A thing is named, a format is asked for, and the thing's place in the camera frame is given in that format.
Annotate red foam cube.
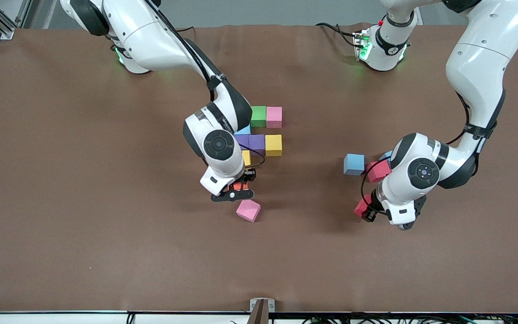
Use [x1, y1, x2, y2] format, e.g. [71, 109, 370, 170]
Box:
[354, 193, 373, 217]
[366, 160, 392, 183]

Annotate pink foam cube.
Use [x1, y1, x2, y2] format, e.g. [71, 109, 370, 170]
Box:
[236, 199, 262, 223]
[266, 107, 283, 129]

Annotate green foam cube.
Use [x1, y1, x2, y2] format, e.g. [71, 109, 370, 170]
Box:
[251, 106, 267, 128]

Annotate brown table cover sheet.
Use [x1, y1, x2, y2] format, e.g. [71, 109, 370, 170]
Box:
[0, 22, 518, 314]

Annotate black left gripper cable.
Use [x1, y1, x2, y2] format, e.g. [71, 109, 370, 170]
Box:
[360, 90, 478, 208]

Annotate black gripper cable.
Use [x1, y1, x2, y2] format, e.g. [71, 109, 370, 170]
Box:
[144, 0, 267, 171]
[360, 90, 478, 208]

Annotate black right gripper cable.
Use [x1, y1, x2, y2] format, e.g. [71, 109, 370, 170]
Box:
[144, 0, 267, 171]

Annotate grey metal bracket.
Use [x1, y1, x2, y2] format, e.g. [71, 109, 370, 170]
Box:
[249, 298, 276, 324]

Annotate black left arm base cable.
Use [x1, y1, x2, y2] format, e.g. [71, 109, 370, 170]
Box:
[315, 22, 359, 48]

